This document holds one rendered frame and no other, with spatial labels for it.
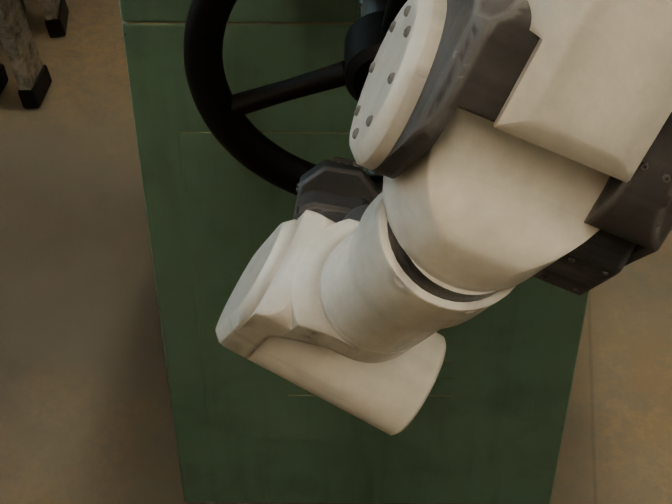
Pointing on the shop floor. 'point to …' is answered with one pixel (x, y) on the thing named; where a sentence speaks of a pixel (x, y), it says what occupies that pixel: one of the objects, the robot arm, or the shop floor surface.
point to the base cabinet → (521, 308)
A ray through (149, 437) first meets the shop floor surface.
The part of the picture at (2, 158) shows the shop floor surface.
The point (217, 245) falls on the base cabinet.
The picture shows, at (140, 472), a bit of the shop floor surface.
